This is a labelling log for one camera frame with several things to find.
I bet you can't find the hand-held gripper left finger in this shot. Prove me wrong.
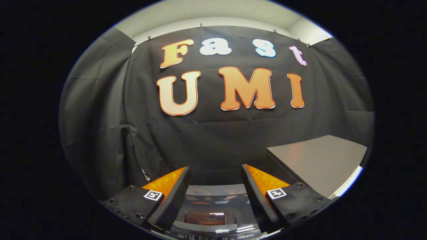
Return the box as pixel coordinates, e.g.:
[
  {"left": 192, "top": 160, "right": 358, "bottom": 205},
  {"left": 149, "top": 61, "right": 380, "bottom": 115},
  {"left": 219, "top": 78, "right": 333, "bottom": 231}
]
[{"left": 103, "top": 166, "right": 190, "bottom": 232}]

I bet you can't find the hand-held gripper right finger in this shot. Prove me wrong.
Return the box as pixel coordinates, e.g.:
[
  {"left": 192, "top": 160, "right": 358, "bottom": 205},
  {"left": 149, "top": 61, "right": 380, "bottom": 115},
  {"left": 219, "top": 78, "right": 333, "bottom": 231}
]
[{"left": 241, "top": 164, "right": 334, "bottom": 234}]

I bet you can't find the washing machine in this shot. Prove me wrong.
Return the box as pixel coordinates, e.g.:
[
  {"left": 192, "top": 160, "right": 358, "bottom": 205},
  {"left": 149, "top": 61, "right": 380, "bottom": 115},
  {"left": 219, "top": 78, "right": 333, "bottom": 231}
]
[{"left": 168, "top": 184, "right": 267, "bottom": 240}]

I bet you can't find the black backdrop cloth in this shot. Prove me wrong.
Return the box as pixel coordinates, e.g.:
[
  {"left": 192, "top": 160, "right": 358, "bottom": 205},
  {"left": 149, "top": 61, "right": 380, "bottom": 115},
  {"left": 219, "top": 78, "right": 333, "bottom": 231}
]
[{"left": 59, "top": 25, "right": 375, "bottom": 200}]

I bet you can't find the row of small cloth clips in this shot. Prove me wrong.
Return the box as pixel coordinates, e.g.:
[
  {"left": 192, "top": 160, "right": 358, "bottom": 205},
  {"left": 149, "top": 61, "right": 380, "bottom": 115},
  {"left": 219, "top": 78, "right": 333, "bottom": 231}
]
[{"left": 128, "top": 23, "right": 332, "bottom": 49}]

